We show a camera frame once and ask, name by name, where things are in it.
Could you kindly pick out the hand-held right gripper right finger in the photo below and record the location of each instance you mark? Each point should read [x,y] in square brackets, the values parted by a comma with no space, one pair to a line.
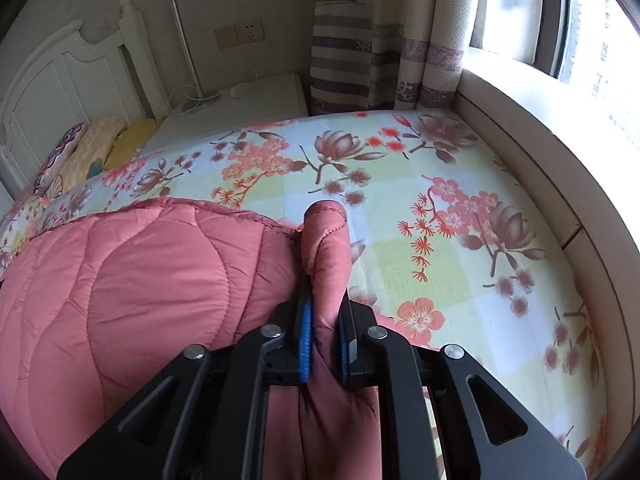
[344,355]

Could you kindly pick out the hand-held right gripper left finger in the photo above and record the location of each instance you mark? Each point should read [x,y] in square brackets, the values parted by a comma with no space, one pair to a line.
[306,345]

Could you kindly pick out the pink quilted coat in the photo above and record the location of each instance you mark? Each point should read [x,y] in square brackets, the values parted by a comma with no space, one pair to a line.
[150,285]

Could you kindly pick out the bed with floral sheet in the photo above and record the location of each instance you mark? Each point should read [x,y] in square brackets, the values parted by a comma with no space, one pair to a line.
[450,185]

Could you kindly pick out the white nightstand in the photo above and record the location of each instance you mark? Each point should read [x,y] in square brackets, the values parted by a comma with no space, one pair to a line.
[250,115]

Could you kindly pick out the yellow pillow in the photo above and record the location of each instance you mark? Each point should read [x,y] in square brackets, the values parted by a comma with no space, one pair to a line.
[132,137]

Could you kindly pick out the beige window ledge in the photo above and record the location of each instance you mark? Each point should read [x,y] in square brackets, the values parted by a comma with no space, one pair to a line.
[550,170]

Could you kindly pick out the beige pillow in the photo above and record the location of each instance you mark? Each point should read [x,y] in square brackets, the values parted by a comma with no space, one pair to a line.
[95,145]

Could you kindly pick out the colourful patterned pillow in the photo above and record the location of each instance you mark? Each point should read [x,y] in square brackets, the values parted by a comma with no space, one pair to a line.
[62,152]

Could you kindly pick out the printed striped curtain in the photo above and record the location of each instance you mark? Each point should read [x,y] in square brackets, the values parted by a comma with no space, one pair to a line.
[350,35]

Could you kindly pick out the white pole lamp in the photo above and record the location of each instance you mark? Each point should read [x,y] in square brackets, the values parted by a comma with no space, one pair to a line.
[185,45]

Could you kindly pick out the white wooden headboard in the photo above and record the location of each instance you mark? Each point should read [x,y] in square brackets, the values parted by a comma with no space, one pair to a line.
[75,85]

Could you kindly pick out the dark framed window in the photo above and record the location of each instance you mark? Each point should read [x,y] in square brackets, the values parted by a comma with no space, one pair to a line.
[590,35]

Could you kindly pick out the beige wall socket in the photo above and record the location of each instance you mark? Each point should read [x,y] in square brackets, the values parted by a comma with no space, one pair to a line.
[240,33]

